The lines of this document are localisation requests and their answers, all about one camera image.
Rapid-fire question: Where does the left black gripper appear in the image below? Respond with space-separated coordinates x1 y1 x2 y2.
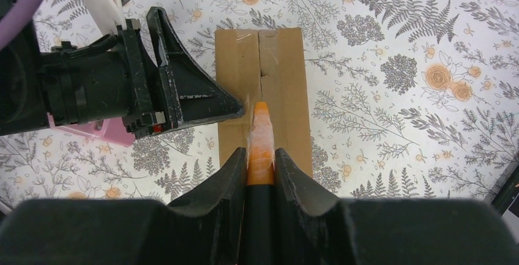
39 7 245 139

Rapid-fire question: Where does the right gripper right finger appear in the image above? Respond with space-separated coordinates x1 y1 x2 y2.
275 148 518 264

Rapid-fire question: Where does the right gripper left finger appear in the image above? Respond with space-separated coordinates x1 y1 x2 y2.
1 147 247 264

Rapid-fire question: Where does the orange black utility knife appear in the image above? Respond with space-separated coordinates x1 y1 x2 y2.
238 102 277 264

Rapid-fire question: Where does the brown cardboard express box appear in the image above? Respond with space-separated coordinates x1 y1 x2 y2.
215 28 313 176

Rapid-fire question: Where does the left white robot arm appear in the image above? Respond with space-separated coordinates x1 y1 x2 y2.
1 0 245 139

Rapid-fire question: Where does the pink plastic bag package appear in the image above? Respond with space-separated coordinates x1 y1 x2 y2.
47 113 135 147

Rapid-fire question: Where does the floral patterned table mat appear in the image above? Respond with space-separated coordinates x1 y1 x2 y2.
1 0 518 207

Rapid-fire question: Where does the black white chessboard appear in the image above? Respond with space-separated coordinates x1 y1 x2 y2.
484 163 518 215

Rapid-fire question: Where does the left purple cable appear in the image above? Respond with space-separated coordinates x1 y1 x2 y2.
0 0 58 51

